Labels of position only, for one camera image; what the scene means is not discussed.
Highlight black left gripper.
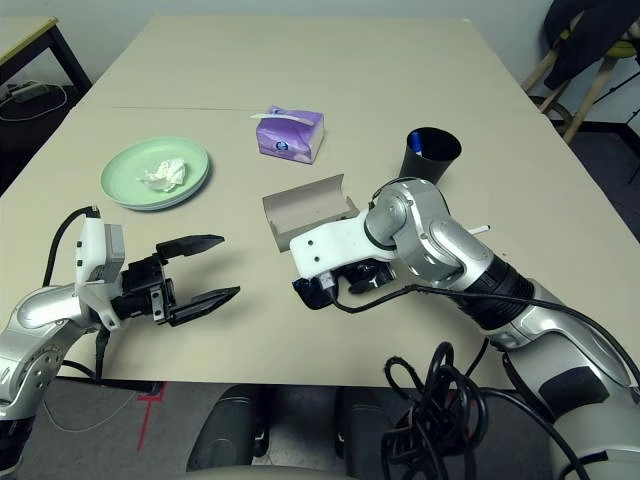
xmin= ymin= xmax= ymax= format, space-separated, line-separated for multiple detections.
xmin=112 ymin=233 xmax=242 ymax=329

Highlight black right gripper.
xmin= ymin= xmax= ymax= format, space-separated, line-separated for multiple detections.
xmin=343 ymin=259 xmax=396 ymax=295

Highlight black sunglasses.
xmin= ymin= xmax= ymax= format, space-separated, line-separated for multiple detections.
xmin=292 ymin=277 xmax=346 ymax=311

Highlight grey glasses case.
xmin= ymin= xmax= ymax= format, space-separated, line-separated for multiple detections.
xmin=262 ymin=173 xmax=360 ymax=254

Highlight white tissue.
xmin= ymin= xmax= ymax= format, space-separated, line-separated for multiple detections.
xmin=135 ymin=157 xmax=189 ymax=194

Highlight light green plate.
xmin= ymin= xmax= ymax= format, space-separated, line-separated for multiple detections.
xmin=100 ymin=137 xmax=211 ymax=211

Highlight light blue plate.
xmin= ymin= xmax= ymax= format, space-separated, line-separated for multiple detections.
xmin=119 ymin=164 xmax=212 ymax=214

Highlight black plastic cup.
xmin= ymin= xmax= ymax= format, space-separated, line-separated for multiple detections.
xmin=398 ymin=127 xmax=463 ymax=186

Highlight purple tissue pack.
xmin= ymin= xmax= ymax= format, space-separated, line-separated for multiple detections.
xmin=251 ymin=104 xmax=325 ymax=165

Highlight dark grey robot left leg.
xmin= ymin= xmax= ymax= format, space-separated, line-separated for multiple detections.
xmin=185 ymin=384 xmax=274 ymax=474

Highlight dark grey robot leg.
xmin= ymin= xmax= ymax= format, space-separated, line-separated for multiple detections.
xmin=185 ymin=384 xmax=274 ymax=474
xmin=334 ymin=387 xmax=401 ymax=480

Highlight dark grey robot right leg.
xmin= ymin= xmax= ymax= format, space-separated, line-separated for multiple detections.
xmin=334 ymin=387 xmax=401 ymax=480

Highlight grey power adapter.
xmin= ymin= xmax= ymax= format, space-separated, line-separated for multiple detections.
xmin=9 ymin=82 xmax=51 ymax=104

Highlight wooden chair with jacket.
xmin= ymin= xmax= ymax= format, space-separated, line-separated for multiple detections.
xmin=542 ymin=0 xmax=640 ymax=91

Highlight black tripod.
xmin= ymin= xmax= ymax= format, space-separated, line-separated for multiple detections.
xmin=594 ymin=72 xmax=640 ymax=187

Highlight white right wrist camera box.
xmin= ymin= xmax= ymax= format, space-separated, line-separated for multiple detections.
xmin=289 ymin=218 xmax=401 ymax=281

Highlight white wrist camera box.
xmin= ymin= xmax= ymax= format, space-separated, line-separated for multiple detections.
xmin=289 ymin=218 xmax=401 ymax=281
xmin=73 ymin=209 xmax=126 ymax=331

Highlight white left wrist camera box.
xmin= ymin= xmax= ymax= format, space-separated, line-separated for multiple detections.
xmin=73 ymin=209 xmax=126 ymax=331

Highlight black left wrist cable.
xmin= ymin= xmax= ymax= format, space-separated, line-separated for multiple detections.
xmin=42 ymin=204 xmax=109 ymax=381

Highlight black tangled cable bundle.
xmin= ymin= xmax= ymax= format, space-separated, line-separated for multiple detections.
xmin=382 ymin=342 xmax=591 ymax=480

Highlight white looped floor cable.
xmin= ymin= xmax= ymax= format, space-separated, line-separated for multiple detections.
xmin=0 ymin=82 xmax=69 ymax=121

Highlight side table black frame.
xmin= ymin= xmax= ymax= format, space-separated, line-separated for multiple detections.
xmin=0 ymin=16 xmax=94 ymax=106

